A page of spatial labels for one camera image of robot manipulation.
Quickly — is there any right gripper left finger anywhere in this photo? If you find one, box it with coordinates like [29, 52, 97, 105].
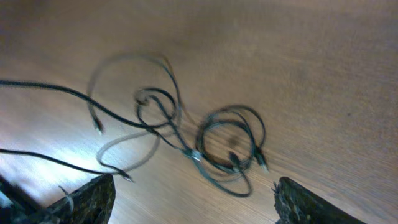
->
[48, 174, 116, 224]

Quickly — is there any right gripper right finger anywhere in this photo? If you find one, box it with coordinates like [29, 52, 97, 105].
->
[272, 177, 364, 224]

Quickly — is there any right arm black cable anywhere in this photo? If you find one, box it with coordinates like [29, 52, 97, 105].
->
[0, 148, 106, 175]

